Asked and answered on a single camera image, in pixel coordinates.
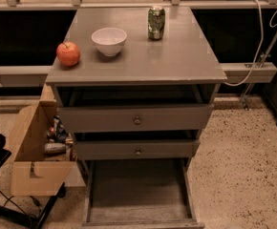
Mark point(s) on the grey bottom drawer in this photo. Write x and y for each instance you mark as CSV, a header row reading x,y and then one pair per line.
x,y
139,194

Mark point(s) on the grey drawer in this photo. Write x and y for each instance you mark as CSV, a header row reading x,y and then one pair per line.
x,y
139,194
102,150
135,118

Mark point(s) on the grey top drawer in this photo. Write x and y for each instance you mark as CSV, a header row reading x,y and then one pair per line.
x,y
135,118

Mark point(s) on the grey wooden drawer cabinet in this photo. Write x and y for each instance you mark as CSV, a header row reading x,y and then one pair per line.
x,y
179,69

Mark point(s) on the grey middle drawer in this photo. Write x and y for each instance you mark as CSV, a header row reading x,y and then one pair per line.
x,y
102,150

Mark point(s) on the white ceramic bowl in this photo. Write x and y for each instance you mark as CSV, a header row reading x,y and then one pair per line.
x,y
109,41

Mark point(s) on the dark snack bag in box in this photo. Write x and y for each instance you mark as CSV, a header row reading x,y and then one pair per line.
x,y
57,132

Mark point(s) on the red apple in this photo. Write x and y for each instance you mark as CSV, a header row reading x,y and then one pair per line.
x,y
68,53

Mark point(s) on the green soda can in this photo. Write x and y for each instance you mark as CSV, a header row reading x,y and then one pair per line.
x,y
156,22

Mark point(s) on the silver can in box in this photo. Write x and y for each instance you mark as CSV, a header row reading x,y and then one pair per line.
x,y
54,148

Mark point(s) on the open cardboard box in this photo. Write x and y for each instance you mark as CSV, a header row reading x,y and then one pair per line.
x,y
34,174

